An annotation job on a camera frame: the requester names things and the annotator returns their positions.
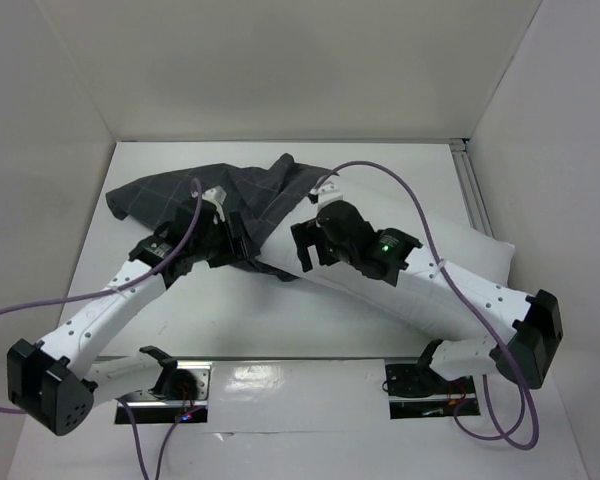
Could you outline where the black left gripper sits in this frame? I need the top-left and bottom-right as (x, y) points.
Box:
(191, 211), (261, 269)

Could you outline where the dark grey checked pillowcase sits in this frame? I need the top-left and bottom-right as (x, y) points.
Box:
(104, 152), (337, 284)

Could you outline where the white pillow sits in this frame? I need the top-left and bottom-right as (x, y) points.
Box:
(259, 178), (515, 341)

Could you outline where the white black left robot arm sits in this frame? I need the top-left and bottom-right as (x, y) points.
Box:
(7, 187), (259, 436)

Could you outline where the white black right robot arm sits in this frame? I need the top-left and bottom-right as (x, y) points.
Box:
(291, 200), (564, 392)

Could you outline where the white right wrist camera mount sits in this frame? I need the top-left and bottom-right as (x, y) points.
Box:
(308, 181), (343, 210)

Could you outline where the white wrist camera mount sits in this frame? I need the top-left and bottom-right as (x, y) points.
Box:
(308, 181), (343, 210)
(203, 186), (227, 222)

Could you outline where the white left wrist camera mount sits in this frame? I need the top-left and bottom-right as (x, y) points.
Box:
(203, 186), (227, 222)

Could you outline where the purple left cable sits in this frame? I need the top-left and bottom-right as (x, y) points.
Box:
(0, 178), (204, 480)

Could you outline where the purple cable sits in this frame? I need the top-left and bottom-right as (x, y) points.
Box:
(0, 178), (204, 480)
(314, 160), (540, 446)

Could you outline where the aluminium frame rail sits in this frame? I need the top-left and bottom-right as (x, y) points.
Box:
(449, 139), (493, 237)

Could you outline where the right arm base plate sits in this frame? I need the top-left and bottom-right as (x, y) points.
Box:
(381, 363), (481, 420)

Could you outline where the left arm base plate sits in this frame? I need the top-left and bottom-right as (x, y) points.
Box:
(123, 361), (212, 425)

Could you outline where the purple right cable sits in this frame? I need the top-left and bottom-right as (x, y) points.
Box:
(314, 160), (540, 446)

